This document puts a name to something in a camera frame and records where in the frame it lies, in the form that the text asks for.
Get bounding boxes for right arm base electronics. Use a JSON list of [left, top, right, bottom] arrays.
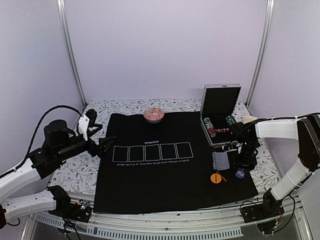
[[239, 200, 285, 236]]

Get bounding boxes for red black triangle card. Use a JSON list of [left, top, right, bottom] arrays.
[[216, 171, 227, 182]]

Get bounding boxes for poker chip row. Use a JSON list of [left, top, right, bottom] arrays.
[[203, 117, 216, 138], [225, 115, 237, 128]]

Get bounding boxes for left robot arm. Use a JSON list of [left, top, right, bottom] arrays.
[[0, 119, 116, 227]]

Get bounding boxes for right aluminium frame post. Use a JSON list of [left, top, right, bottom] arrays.
[[245, 0, 275, 108]]

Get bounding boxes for purple small blind button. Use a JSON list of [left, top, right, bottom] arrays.
[[235, 168, 246, 179]]

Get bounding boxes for right poker chip row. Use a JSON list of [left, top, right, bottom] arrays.
[[225, 115, 237, 128]]

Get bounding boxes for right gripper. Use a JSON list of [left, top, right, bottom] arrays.
[[232, 139, 259, 174]]

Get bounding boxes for orange big blind button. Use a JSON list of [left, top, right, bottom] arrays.
[[210, 173, 222, 184]]

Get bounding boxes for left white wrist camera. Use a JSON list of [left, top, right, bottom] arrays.
[[77, 114, 90, 141]]

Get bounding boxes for black poker mat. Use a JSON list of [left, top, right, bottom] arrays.
[[93, 111, 258, 214]]

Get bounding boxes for aluminium frame post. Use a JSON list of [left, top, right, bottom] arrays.
[[245, 0, 275, 108], [56, 0, 87, 107]]

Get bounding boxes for cream ceramic mug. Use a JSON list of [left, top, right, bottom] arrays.
[[242, 115, 258, 124]]

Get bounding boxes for front aluminium rail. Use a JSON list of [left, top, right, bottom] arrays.
[[24, 194, 311, 240]]

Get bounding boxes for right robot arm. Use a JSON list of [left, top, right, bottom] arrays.
[[227, 113, 320, 221]]

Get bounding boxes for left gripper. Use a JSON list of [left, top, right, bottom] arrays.
[[56, 124, 117, 162]]

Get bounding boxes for patterned small bowl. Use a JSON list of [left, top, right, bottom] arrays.
[[143, 107, 165, 124]]

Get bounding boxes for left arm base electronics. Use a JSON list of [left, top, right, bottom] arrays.
[[48, 199, 93, 223]]

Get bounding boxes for left aluminium frame post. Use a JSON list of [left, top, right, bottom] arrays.
[[56, 0, 87, 107]]

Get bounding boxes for aluminium poker chip case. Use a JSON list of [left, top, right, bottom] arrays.
[[200, 83, 242, 147]]

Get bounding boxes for left poker chip row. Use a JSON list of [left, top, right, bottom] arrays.
[[203, 117, 216, 138]]

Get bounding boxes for left black cable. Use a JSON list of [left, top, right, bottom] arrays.
[[14, 104, 83, 168]]

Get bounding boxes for blue playing card deck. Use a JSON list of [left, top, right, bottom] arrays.
[[212, 151, 230, 171]]

